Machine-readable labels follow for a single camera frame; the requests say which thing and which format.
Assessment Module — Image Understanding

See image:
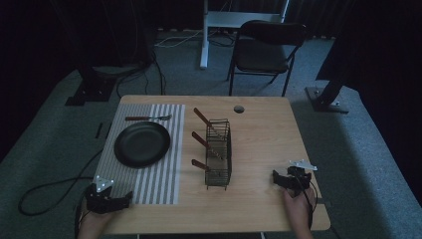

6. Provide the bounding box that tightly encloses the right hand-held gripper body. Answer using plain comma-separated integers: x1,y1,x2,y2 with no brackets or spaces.
286,159,318,197

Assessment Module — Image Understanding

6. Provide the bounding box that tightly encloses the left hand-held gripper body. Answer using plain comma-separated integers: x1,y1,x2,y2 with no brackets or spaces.
85,175,116,215

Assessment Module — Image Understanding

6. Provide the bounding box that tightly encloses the person's left hand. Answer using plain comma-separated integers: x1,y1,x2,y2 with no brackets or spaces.
77,206,115,239

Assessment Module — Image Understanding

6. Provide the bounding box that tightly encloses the person's right hand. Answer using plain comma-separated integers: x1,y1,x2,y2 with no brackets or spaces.
283,186,317,232

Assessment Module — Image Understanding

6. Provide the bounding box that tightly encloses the grey striped placemat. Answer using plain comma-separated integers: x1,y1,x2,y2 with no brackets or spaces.
93,103,186,206

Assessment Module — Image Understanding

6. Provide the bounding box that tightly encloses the black round plate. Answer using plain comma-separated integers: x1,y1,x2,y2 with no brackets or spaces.
113,120,172,169

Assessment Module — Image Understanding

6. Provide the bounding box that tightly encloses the dark stand with bolted base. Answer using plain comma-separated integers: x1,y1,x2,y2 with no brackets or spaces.
304,78,350,115

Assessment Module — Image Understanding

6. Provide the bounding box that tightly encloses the black folding chair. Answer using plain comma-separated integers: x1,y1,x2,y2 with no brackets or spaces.
226,19,309,98

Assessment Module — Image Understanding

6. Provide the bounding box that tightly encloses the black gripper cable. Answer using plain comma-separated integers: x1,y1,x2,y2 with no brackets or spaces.
298,177,319,231

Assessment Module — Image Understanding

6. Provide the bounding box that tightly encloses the black floor cable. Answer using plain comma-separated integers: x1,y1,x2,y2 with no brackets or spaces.
17,148,105,217

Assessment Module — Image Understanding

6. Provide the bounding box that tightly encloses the dark wire cutlery rack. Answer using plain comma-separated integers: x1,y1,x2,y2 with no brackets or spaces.
204,119,233,191

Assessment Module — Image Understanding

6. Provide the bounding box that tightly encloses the wooden-handled utensil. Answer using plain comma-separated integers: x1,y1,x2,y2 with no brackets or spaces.
193,107,227,139
191,130,225,160
190,158,223,176

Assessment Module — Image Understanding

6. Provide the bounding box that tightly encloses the black stand with base plate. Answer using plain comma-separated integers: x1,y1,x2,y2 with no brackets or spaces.
65,59,116,108

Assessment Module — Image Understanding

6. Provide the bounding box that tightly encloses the black cable bundle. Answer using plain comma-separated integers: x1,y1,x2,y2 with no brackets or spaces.
114,49,167,98

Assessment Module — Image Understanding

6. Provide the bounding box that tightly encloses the white floor cable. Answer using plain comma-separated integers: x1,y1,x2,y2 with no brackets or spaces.
153,29,204,49

